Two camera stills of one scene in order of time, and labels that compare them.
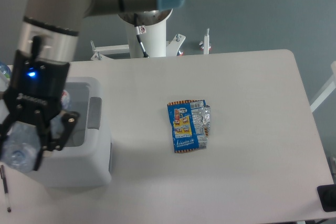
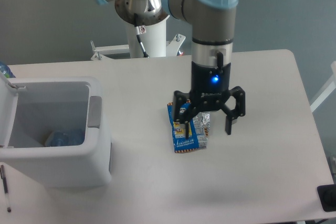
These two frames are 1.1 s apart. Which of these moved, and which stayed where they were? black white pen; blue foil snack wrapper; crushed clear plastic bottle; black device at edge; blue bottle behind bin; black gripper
Moved: crushed clear plastic bottle; black gripper
Stayed: blue bottle behind bin; black device at edge; blue foil snack wrapper; black white pen
